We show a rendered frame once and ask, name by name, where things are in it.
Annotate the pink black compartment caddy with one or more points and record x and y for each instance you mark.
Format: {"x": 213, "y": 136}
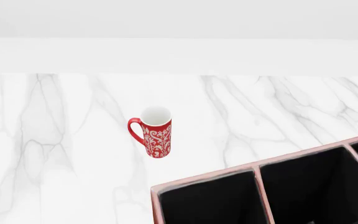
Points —
{"x": 306, "y": 186}

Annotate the red white patterned mug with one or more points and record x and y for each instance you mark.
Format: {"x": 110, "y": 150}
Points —
{"x": 157, "y": 140}

